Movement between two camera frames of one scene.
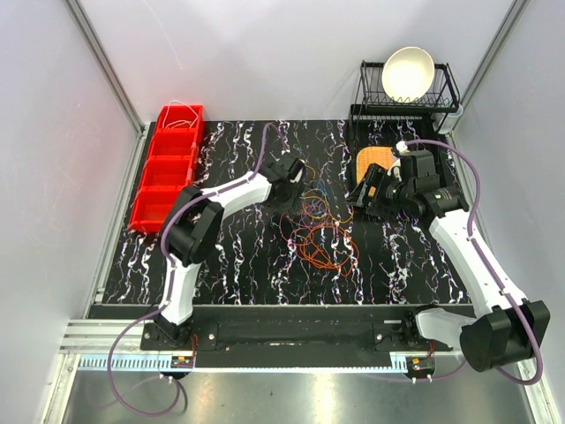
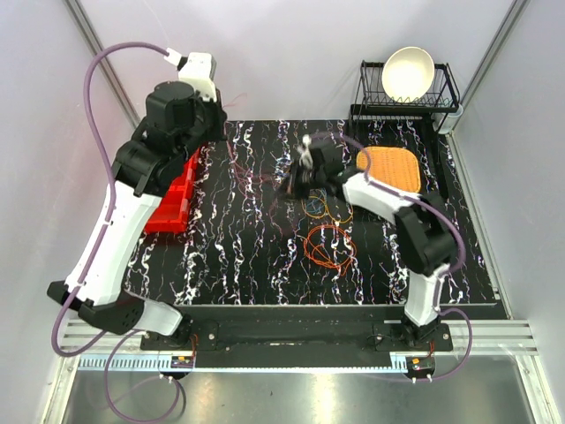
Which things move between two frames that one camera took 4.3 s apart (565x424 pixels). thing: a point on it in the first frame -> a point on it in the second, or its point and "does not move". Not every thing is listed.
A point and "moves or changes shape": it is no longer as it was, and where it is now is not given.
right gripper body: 390,193 -> 305,179
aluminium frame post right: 513,18 does not move
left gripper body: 291,199 -> 209,126
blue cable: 322,185 moves or changes shape
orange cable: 331,246 does not move
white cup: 450,120 does not move
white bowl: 408,73 does not move
